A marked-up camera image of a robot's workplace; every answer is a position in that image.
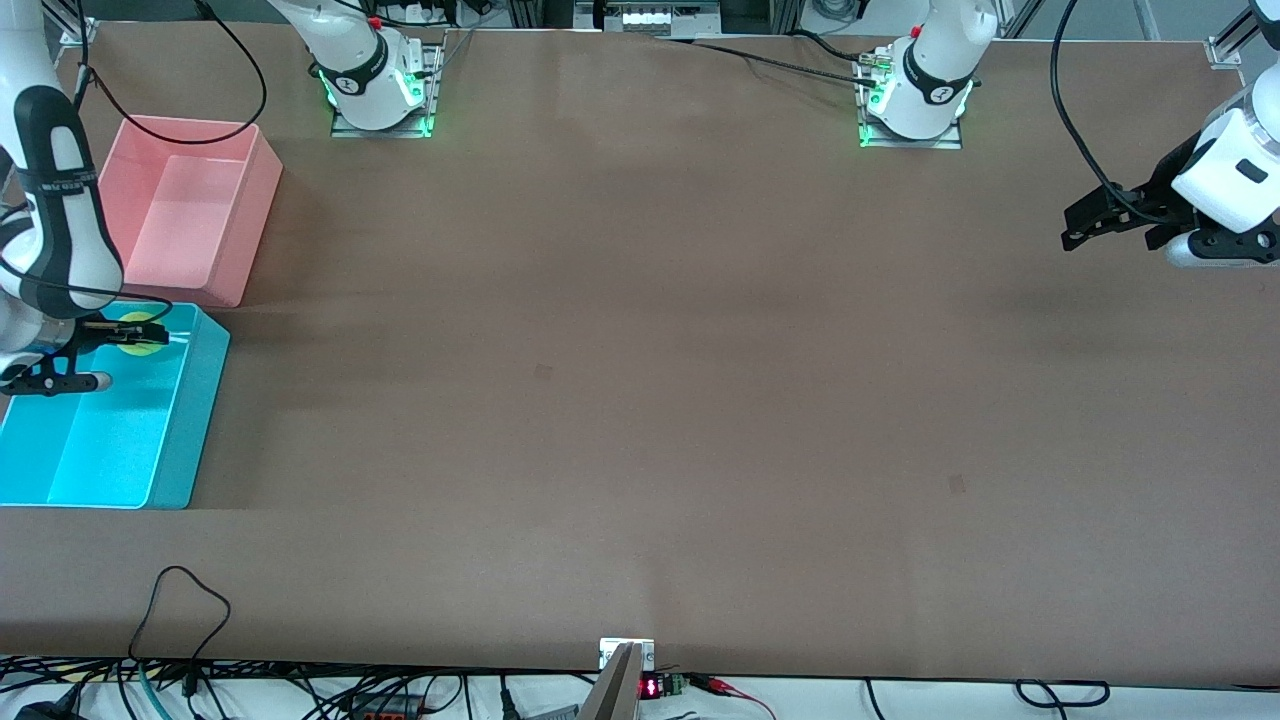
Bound yellow tennis ball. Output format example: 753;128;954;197
118;313;171;358

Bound blue plastic bin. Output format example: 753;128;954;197
0;300;231;511

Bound pink plastic bin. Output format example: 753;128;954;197
98;115;284;308

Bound black power adapter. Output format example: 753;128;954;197
0;695;86;720

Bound grey power strip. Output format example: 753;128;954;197
575;0;723;36

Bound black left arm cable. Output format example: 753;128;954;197
1050;0;1151;226

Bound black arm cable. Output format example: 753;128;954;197
0;0;268;331
1050;0;1151;226

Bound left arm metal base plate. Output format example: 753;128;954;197
858;55;966;151

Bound aluminium frame corner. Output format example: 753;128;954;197
1207;0;1280;69
58;0;98;48

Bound thin black looped cable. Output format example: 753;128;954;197
128;565;233;691

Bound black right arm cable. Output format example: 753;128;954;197
0;0;268;331

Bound short black tabletop cable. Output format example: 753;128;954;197
790;28;863;63

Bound long black tabletop cable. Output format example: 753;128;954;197
660;30;886;86

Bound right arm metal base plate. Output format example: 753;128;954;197
330;40;443;139

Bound black coiled cable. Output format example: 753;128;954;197
1015;679;1111;708

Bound silver camera mount bracket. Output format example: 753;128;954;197
598;637;657;673

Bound red clip lead wires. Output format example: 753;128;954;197
690;673;779;720

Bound grey camera post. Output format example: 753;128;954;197
577;642;644;720

